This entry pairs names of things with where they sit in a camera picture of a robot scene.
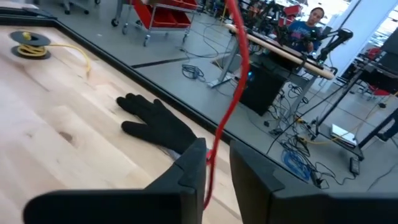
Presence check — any black mesh-top computer case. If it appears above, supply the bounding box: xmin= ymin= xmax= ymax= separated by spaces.
xmin=239 ymin=62 xmax=289 ymax=116

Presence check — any black aluminium table frame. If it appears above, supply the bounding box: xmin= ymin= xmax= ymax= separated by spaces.
xmin=0 ymin=6 xmax=315 ymax=187

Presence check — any blue coiled floor cable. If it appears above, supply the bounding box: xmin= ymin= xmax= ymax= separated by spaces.
xmin=281 ymin=148 xmax=313 ymax=183

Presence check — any metal shelf rack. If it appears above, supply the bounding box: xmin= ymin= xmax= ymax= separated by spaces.
xmin=111 ymin=0 xmax=200 ymax=47

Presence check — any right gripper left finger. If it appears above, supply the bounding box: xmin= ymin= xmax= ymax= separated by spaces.
xmin=23 ymin=138 xmax=208 ymax=224

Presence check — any yellow wire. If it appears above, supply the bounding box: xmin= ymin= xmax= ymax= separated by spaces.
xmin=8 ymin=30 xmax=91 ymax=77

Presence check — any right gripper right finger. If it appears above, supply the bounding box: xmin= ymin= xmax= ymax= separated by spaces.
xmin=229 ymin=140 xmax=398 ymax=224

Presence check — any white round column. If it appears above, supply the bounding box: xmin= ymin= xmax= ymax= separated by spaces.
xmin=326 ymin=0 xmax=398 ymax=78

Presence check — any black coiled floor cable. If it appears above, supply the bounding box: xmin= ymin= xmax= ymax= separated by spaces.
xmin=181 ymin=63 xmax=206 ymax=82

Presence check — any person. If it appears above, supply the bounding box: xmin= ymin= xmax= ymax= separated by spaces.
xmin=287 ymin=6 xmax=326 ymax=54

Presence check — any black work glove red cuff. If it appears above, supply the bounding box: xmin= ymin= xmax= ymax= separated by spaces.
xmin=116 ymin=92 xmax=215 ymax=161

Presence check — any black power brick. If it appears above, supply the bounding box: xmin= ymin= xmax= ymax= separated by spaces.
xmin=349 ymin=157 xmax=361 ymax=175

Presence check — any red wire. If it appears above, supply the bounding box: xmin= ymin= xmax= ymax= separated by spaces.
xmin=203 ymin=0 xmax=251 ymax=210

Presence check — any yellow floor cord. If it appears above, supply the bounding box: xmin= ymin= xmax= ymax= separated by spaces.
xmin=297 ymin=130 xmax=352 ymax=146

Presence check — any wooden neighbouring table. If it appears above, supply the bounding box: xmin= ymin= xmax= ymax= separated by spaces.
xmin=225 ymin=23 xmax=335 ymax=81

